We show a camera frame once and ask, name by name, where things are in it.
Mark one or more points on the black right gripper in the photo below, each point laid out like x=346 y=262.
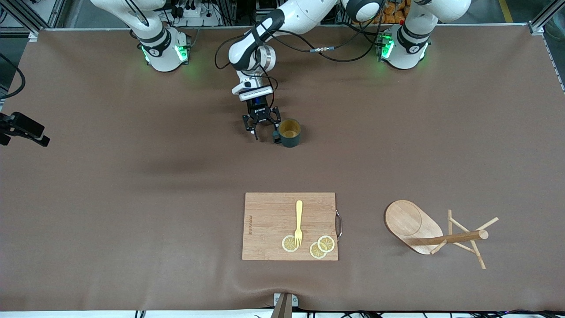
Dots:
x=28 y=125

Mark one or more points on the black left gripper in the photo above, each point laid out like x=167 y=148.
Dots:
x=261 y=114

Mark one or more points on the dark teal mug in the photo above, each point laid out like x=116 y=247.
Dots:
x=293 y=141

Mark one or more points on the wooden mug tree rack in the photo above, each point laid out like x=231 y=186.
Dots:
x=410 y=221

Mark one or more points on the yellow plastic fork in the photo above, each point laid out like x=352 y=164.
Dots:
x=299 y=212

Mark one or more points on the brown table mat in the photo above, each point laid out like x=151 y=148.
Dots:
x=176 y=176

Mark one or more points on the lemon slice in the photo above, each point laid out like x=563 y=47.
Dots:
x=315 y=252
x=287 y=244
x=327 y=243

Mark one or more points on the white power strip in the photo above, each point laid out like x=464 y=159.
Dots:
x=194 y=13

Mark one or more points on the bag of orange buns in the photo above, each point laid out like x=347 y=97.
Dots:
x=390 y=13

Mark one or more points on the aluminium frame profile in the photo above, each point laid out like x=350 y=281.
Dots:
x=33 y=33
x=540 y=24

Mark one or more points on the aluminium camera post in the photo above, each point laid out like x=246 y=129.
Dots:
x=284 y=305

